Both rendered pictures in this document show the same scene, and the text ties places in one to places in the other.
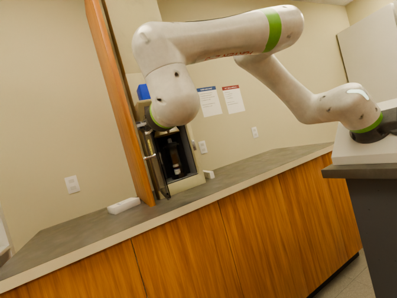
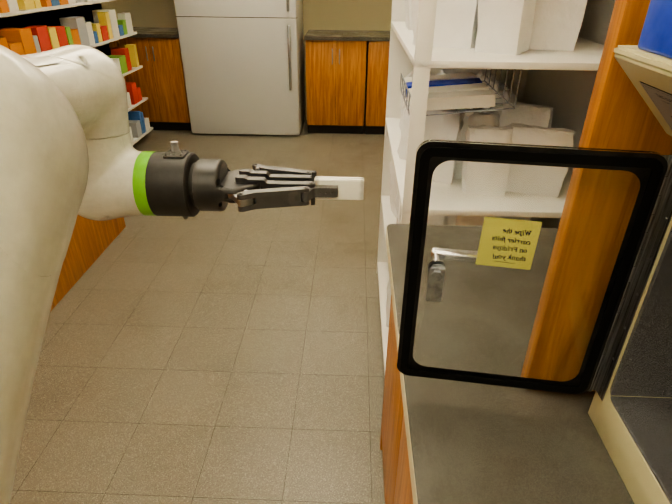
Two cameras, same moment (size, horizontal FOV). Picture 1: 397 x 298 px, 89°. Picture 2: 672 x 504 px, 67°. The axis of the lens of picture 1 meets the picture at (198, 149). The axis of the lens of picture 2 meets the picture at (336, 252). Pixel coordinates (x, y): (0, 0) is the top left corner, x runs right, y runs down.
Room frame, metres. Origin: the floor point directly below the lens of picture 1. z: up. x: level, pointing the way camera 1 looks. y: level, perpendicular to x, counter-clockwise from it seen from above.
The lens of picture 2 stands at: (1.09, -0.43, 1.58)
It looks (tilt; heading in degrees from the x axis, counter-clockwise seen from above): 30 degrees down; 117
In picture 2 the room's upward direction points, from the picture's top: 1 degrees clockwise
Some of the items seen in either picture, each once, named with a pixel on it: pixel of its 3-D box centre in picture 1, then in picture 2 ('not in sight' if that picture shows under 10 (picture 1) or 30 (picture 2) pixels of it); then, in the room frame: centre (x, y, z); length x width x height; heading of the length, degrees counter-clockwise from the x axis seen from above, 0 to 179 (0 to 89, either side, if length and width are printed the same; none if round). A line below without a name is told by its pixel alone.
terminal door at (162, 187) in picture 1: (153, 158); (511, 280); (1.04, 0.23, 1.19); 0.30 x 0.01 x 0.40; 19
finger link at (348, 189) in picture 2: not in sight; (339, 189); (0.79, 0.17, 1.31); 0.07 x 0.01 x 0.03; 25
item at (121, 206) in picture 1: (123, 205); not in sight; (1.22, 0.53, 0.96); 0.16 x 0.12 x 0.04; 133
